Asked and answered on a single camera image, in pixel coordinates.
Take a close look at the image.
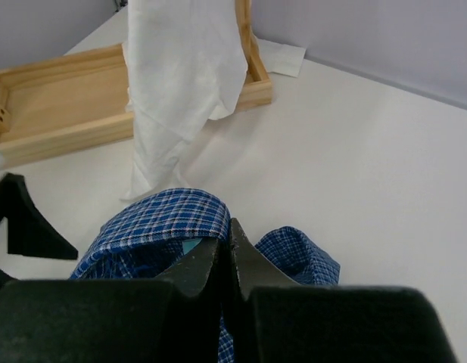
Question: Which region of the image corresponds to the wooden clothes rack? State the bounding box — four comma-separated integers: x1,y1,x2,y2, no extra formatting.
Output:
0,1,272,167

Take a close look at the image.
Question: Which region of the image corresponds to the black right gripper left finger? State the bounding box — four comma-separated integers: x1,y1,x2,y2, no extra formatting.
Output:
0,239,221,362

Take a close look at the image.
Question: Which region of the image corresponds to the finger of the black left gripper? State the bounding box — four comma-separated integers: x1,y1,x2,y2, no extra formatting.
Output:
0,173,78,260

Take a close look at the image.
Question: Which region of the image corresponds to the blue checked shirt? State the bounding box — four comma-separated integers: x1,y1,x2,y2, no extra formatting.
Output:
69,186,341,363

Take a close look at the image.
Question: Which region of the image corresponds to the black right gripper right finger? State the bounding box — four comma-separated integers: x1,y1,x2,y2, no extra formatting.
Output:
223,219,456,362

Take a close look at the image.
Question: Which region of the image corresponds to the white shirt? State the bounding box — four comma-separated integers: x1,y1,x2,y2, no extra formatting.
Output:
125,1,248,200

